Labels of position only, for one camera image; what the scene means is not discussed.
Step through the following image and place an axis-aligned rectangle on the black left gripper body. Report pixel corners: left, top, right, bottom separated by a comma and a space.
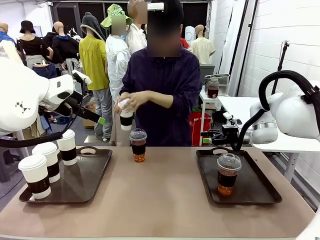
56, 91, 85, 117

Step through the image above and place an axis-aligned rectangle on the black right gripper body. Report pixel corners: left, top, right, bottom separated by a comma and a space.
220, 124, 241, 146

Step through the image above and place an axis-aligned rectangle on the white paper cup black sleeve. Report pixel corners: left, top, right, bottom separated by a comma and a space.
17, 153, 52, 200
31, 141, 62, 184
117, 98, 135, 131
56, 129, 78, 167

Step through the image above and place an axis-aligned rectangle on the clear plastic iced tea cup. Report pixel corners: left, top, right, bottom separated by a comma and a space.
128, 128, 148, 164
216, 153, 243, 197

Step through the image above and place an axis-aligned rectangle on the person's left forearm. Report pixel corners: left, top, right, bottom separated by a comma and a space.
146, 90, 175, 107

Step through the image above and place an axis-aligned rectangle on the dark brown plastic tray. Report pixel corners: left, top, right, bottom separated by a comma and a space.
195, 146, 283, 205
18, 146, 113, 204

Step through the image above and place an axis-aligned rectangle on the metal tray bin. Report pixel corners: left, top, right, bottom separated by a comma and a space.
204, 73, 230, 87

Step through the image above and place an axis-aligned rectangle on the person's right hand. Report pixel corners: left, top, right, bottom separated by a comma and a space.
113, 91, 131, 114

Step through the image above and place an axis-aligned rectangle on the person's left hand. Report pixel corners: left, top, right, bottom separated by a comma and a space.
126, 90, 151, 111

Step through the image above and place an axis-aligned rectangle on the cardboard box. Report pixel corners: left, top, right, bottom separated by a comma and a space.
81, 101, 97, 130

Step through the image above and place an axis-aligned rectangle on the red bag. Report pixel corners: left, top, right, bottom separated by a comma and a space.
187, 111, 212, 147

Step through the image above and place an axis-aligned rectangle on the small white side table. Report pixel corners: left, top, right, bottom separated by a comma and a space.
198, 86, 230, 131

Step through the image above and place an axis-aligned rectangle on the blue jeans display torso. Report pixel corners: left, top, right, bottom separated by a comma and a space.
32, 60, 58, 80

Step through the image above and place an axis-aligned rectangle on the glass jar dark liquid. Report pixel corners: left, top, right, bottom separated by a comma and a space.
206, 77, 220, 99

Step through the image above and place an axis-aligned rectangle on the mannequin yellow shirt grey hood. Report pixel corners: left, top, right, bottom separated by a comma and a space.
78, 11, 113, 141

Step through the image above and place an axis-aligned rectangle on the person in navy jacket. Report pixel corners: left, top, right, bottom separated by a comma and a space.
119, 0, 203, 148

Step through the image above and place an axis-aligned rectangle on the figure green hat white coat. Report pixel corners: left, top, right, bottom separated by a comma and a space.
99, 3, 133, 147

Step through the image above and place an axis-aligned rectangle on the mannequin black hoodie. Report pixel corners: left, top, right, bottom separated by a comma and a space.
51, 21, 85, 76

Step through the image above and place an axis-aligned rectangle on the grey box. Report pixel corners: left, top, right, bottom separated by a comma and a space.
199, 63, 216, 85

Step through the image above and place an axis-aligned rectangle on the mannequin black hat black top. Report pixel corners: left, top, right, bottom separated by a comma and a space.
16, 20, 55, 70

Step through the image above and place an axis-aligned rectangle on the mannequin white blue jacket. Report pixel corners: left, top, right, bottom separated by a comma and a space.
0, 22, 25, 66

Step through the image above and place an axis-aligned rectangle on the mannequin cream shirt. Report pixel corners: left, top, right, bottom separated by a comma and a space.
191, 24, 216, 65

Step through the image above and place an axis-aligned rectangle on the mannequin white shirt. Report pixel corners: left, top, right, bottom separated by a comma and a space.
126, 0, 148, 55

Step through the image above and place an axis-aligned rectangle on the black tripod stand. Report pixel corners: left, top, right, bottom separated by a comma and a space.
271, 40, 291, 96

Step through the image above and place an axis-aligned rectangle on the red garment figure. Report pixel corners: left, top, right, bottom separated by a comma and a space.
179, 37, 195, 53

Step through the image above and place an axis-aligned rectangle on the white oval object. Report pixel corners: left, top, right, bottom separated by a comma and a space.
184, 25, 197, 42

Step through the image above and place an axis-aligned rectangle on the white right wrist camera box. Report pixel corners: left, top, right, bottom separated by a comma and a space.
222, 112, 237, 126

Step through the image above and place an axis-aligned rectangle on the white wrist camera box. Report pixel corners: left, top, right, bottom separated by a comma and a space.
71, 69, 93, 85
222, 112, 237, 126

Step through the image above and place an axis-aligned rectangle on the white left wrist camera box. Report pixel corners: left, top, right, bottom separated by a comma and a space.
71, 69, 93, 85

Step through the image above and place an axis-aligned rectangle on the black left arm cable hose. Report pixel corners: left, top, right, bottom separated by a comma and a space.
0, 92, 85, 149

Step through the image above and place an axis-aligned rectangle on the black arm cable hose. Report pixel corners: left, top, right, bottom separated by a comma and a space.
0, 92, 85, 149
233, 70, 320, 153

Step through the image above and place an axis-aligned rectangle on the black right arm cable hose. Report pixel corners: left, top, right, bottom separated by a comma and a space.
233, 70, 320, 153

